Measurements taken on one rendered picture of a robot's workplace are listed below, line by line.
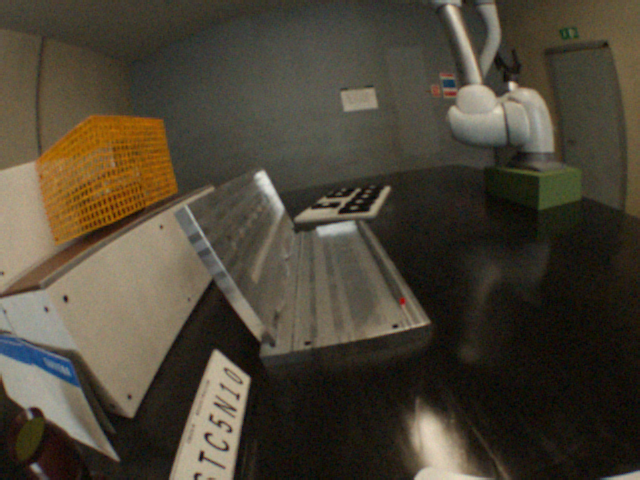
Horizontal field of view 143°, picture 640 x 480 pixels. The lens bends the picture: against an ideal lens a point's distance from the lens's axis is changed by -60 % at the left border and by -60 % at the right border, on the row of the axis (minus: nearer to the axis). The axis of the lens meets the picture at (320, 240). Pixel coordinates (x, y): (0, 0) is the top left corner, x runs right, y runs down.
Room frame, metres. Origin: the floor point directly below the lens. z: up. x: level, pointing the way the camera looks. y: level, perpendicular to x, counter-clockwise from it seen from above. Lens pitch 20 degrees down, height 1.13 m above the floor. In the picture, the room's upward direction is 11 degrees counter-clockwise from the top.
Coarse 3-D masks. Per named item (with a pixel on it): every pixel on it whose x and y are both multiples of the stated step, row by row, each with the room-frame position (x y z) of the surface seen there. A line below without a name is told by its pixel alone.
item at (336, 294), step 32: (288, 256) 0.49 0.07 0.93; (320, 256) 0.50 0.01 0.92; (352, 256) 0.47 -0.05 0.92; (384, 256) 0.43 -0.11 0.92; (288, 288) 0.39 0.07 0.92; (320, 288) 0.37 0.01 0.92; (352, 288) 0.35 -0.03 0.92; (384, 288) 0.33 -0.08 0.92; (288, 320) 0.30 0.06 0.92; (320, 320) 0.29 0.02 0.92; (352, 320) 0.27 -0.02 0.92; (384, 320) 0.26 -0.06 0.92; (416, 320) 0.24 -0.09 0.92; (288, 352) 0.24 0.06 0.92; (320, 352) 0.23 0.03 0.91; (352, 352) 0.23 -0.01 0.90
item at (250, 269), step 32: (224, 192) 0.35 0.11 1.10; (256, 192) 0.54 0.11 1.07; (192, 224) 0.24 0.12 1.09; (224, 224) 0.32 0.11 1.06; (256, 224) 0.44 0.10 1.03; (288, 224) 0.62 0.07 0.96; (224, 256) 0.25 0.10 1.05; (256, 256) 0.36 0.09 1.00; (224, 288) 0.24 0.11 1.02; (256, 288) 0.27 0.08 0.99; (256, 320) 0.24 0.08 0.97
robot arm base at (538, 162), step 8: (520, 152) 0.68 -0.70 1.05; (512, 160) 0.79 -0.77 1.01; (520, 160) 0.68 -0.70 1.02; (528, 160) 0.64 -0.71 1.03; (536, 160) 0.61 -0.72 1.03; (544, 160) 0.59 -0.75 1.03; (552, 160) 0.59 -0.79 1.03; (520, 168) 0.67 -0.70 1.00; (528, 168) 0.63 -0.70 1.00; (536, 168) 0.59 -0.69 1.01; (544, 168) 0.58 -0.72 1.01; (552, 168) 0.58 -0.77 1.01; (560, 168) 0.58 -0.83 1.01
